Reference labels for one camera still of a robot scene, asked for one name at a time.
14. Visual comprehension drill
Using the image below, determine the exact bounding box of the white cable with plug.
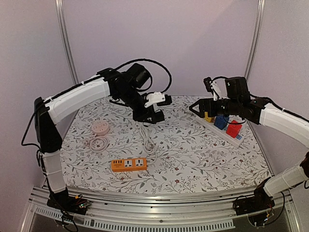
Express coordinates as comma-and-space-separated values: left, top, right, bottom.
140, 125, 159, 166

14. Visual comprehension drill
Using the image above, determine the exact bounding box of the right aluminium frame post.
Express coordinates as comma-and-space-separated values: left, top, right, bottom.
244, 0, 266, 81

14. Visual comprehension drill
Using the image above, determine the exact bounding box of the floral table mat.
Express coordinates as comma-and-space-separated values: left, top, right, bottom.
60, 96, 271, 195

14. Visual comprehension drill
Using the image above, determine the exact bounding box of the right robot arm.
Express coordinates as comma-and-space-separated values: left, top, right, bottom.
189, 76, 309, 211

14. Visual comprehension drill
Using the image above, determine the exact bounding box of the red cube socket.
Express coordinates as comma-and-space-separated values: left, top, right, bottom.
226, 120, 242, 138

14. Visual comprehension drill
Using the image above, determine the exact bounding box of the white multicolour power strip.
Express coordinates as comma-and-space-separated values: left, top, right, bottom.
194, 116, 244, 148

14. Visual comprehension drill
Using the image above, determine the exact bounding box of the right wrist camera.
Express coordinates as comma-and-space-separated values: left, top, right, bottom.
203, 77, 222, 101

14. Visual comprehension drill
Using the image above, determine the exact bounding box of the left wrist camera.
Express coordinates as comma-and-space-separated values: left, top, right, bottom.
144, 92, 172, 108

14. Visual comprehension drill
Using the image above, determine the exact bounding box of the left aluminium frame post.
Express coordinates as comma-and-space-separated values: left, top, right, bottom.
55, 0, 80, 86

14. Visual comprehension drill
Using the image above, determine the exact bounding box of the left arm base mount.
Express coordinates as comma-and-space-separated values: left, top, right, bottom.
47, 190, 91, 215

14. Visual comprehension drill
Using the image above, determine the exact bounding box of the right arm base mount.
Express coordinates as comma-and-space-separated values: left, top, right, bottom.
232, 195, 275, 228

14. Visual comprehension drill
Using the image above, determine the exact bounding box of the pink round power strip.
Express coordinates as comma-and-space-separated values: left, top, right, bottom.
91, 120, 110, 136

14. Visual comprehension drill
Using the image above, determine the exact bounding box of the blue cube socket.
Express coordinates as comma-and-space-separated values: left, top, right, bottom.
214, 115, 229, 130

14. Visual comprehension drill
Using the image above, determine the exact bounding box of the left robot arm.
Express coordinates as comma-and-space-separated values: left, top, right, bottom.
34, 63, 167, 210

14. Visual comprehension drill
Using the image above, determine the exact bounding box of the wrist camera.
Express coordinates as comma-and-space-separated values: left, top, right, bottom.
144, 92, 172, 108
203, 77, 222, 101

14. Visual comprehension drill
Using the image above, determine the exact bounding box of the yellow cube socket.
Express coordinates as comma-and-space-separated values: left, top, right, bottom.
204, 112, 215, 123

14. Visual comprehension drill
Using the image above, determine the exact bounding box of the front aluminium rail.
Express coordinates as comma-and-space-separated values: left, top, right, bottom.
20, 186, 302, 232

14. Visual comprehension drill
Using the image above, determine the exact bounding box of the aluminium frame post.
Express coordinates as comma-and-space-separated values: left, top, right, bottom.
244, 0, 266, 81
55, 0, 80, 86

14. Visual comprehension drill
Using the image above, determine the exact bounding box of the orange power strip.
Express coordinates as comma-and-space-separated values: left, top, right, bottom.
111, 158, 147, 172

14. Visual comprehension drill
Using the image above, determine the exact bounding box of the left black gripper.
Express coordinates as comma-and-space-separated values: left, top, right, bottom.
117, 87, 157, 125

